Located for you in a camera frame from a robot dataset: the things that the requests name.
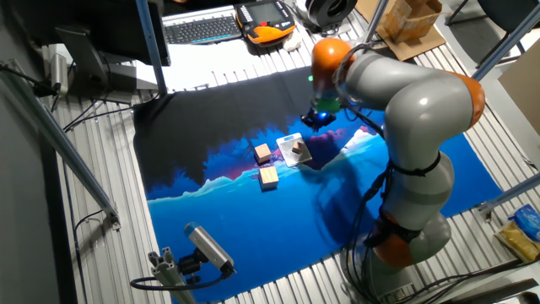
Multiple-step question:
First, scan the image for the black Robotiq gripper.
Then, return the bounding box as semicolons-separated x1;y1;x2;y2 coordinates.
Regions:
300;108;338;133

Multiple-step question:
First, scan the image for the silver digital scale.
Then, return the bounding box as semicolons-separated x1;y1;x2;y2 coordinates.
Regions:
276;132;313;168

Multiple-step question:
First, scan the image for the medium wooden block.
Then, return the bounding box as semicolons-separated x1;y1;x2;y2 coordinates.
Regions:
253;143;273;166

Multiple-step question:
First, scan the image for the large wooden block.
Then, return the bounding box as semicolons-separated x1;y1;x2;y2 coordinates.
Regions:
257;165;280;191

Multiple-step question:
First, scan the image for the green wrist flange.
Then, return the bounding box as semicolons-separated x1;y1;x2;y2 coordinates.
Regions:
314;97;342;113

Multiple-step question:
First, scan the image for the white crumpled cloth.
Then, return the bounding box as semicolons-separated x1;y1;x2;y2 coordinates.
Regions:
282;31;304;52

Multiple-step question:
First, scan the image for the orange black teach pendant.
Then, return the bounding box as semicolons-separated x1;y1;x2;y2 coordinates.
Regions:
235;0;297;46

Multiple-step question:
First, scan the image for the black filament spool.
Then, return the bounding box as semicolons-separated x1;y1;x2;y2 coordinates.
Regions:
304;0;359;29

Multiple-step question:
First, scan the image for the blue landscape print cloth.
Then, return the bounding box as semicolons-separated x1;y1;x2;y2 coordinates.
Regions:
132;62;505;303

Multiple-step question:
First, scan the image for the black computer keyboard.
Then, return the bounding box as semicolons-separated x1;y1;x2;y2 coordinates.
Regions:
162;5;242;46

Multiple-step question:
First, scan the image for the brown cardboard panel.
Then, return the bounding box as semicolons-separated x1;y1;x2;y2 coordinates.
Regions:
498;50;540;136

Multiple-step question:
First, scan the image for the black office chair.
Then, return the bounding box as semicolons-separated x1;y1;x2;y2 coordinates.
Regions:
445;0;540;68

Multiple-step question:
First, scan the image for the yellow snack bag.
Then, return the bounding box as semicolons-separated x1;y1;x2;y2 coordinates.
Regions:
493;221;540;263

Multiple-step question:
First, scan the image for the blue snack bag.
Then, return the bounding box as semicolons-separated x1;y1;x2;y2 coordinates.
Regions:
508;204;540;242

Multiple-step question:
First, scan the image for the black computer monitor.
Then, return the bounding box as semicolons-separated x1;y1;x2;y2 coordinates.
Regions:
12;0;172;106

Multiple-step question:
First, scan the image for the silver cylindrical device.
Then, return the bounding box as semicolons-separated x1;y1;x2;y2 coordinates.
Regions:
49;52;69;96

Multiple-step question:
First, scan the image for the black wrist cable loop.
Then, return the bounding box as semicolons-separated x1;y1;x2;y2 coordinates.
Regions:
335;44;385;137

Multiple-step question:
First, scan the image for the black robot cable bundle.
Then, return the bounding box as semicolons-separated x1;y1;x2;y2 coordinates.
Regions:
343;162;396;304

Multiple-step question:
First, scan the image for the thin black arm strap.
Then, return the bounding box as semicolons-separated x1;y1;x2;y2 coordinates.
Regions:
390;151;442;177

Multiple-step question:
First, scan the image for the aluminium frame bar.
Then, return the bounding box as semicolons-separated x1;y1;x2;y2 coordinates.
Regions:
134;0;169;96
478;172;540;216
471;3;540;81
363;0;390;43
0;58;122;231

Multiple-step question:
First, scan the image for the wide black arm strap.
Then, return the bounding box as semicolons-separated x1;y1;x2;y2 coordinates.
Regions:
363;210;423;248

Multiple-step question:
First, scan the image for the grey camera with blue tip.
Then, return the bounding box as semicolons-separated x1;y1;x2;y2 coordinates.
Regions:
183;222;236;275

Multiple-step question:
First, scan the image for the black camera ball mount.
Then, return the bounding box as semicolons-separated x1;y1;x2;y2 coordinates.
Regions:
177;248;208;285

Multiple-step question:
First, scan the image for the short aluminium extrusion post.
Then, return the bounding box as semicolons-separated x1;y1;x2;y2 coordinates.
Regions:
147;247;197;304

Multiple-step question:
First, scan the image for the black camera cable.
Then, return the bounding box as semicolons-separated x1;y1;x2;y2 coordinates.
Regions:
129;269;231;292

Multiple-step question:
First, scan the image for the black cable with plug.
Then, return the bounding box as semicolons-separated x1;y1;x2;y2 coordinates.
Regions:
0;62;60;99

